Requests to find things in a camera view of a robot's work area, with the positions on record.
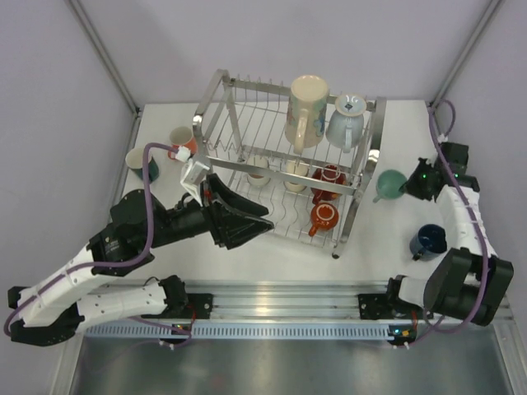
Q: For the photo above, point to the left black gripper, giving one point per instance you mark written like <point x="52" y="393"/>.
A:
<point x="232" y="230"/>

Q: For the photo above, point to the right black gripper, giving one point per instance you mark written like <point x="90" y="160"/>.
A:
<point x="411" y="187"/>

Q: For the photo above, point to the mint green mug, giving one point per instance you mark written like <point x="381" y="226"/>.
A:
<point x="389" y="185"/>

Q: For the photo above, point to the navy blue mug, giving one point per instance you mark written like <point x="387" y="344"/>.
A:
<point x="428" y="243"/>

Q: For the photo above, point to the small cream steel tumbler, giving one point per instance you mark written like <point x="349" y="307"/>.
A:
<point x="297" y="168"/>

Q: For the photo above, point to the orange mug white interior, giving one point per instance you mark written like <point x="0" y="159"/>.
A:
<point x="182" y="139"/>

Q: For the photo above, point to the white cup orange handle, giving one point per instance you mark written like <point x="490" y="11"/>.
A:
<point x="330" y="174"/>

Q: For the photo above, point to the light blue mug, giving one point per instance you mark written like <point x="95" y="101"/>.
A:
<point x="347" y="122"/>

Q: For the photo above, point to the orange cup black interior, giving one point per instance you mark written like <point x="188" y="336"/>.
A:
<point x="323" y="216"/>

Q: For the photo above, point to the dark teal mug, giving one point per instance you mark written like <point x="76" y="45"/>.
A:
<point x="134" y="161"/>

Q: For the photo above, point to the cream floral mug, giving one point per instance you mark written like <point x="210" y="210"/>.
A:
<point x="306" y="112"/>

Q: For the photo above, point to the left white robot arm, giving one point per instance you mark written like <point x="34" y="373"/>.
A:
<point x="67" y="303"/>

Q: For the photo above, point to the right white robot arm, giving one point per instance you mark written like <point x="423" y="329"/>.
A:
<point x="470" y="280"/>

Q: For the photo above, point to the stainless steel dish rack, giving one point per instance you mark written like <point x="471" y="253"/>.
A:
<point x="239" y="126"/>

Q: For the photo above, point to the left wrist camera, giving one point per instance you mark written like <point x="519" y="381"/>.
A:
<point x="194" y="172"/>

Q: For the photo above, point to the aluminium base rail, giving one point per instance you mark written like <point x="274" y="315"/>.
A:
<point x="286" y="302"/>

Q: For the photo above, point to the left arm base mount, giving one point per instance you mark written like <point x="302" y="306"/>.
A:
<point x="199" y="306"/>

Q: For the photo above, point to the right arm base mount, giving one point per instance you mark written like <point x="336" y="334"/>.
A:
<point x="376" y="306"/>

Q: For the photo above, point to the white slotted cable duct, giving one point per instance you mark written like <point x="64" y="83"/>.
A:
<point x="251" y="331"/>

